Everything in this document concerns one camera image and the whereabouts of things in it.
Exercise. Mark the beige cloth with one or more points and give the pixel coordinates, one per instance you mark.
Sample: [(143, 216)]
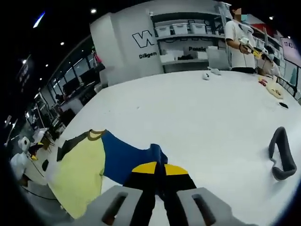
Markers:
[(274, 88)]

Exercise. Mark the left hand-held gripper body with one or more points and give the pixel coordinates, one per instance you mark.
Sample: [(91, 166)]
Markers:
[(24, 144)]

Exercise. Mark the small black oval object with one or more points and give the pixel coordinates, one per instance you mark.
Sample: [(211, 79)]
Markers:
[(45, 164)]

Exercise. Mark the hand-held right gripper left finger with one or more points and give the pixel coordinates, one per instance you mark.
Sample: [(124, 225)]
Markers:
[(117, 204)]

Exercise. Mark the white office chair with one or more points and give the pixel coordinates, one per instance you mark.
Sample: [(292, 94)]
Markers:
[(217, 58), (107, 77)]

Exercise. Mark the display screen on stand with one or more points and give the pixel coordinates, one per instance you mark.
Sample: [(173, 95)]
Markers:
[(292, 49)]

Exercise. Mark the grey metal shelf rack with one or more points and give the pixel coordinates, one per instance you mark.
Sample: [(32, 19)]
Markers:
[(188, 47)]

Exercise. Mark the white round device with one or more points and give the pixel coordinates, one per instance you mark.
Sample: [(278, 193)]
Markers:
[(206, 76)]

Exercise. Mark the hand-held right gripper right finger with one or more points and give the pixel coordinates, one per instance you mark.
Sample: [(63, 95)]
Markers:
[(202, 207)]

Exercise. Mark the white storage bin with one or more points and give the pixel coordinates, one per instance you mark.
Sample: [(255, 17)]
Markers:
[(198, 28), (163, 30), (180, 28)]

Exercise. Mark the white crumpled cloth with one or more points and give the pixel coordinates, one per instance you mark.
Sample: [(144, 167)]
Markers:
[(214, 71)]

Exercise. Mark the ceiling light strip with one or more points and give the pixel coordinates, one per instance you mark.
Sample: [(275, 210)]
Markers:
[(38, 20)]

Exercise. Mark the yellow blue black garment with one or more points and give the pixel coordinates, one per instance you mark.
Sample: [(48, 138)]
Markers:
[(82, 164)]

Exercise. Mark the small flat black item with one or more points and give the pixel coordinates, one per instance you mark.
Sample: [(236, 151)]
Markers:
[(283, 105)]

